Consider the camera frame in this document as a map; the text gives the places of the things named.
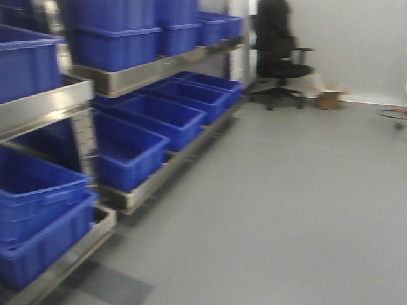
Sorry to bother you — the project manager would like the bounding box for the blue bin lower shelf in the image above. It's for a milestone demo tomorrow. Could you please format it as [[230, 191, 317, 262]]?
[[93, 111, 169, 192], [113, 95, 206, 152], [145, 81, 230, 125]]

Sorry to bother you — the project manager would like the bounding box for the blue bin shelf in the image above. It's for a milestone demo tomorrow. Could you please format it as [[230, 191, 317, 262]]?
[[69, 1, 161, 72], [145, 81, 230, 125], [93, 111, 169, 192], [155, 0, 200, 57], [113, 95, 206, 152]]

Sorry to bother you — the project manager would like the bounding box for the stainless steel shelf rack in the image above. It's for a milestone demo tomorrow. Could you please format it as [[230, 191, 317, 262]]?
[[44, 0, 252, 215]]

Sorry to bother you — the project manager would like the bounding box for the blue bin upper shelf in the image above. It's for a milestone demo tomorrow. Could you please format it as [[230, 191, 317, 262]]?
[[69, 1, 161, 72], [155, 0, 200, 57]]

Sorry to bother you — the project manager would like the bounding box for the black office chair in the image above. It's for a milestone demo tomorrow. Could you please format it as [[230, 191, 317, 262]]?
[[248, 1, 314, 111]]

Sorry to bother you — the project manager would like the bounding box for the cardboard box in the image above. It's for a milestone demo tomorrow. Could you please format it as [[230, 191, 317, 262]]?
[[312, 84, 348, 110]]

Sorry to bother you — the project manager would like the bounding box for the blue bin near lower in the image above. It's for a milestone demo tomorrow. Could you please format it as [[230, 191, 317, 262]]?
[[1, 148, 98, 289]]

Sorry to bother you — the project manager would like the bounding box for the blue bin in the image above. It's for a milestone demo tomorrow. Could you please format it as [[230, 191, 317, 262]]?
[[1, 148, 98, 289], [1, 24, 65, 104]]

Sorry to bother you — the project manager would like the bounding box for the blue bin near left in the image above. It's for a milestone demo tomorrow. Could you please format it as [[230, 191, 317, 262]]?
[[1, 24, 65, 104]]

